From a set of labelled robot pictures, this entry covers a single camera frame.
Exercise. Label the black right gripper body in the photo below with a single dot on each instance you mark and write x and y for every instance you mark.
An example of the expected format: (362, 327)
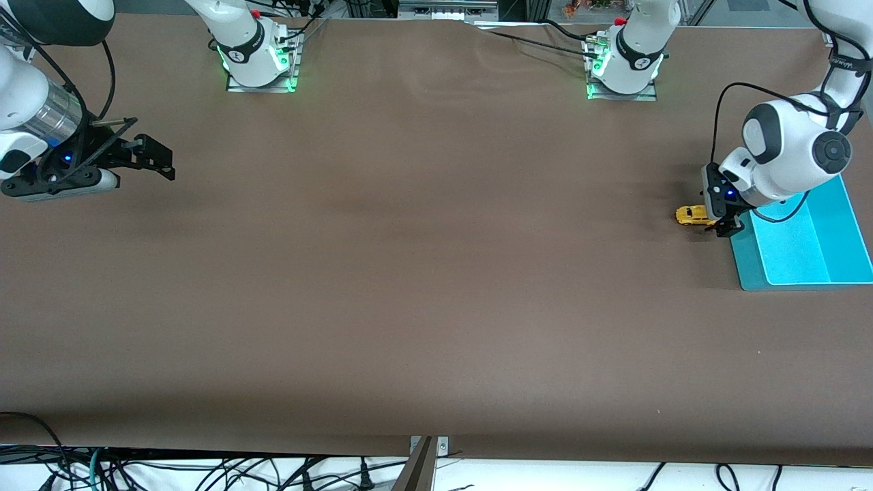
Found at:
(104, 153)

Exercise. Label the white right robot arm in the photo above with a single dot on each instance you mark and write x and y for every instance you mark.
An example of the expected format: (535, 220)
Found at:
(20, 95)

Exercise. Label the teal plastic bin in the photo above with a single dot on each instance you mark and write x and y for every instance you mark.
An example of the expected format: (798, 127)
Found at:
(798, 252)

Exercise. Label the grey metal pole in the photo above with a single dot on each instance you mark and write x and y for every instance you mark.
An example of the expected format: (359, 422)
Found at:
(416, 474)

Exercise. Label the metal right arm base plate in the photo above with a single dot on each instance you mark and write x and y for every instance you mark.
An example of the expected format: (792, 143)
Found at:
(292, 68)

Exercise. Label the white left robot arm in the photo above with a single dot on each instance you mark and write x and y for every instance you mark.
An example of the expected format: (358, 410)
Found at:
(784, 157)

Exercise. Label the metal table bracket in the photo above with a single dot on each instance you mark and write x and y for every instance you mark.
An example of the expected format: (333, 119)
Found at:
(443, 446)

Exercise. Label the grey power strip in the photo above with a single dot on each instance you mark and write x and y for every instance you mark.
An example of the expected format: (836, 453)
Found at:
(447, 9)

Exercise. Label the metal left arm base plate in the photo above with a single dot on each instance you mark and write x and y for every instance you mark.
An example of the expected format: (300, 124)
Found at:
(593, 92)

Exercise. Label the yellow toy beetle car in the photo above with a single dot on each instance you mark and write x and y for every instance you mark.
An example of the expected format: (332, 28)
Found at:
(691, 215)

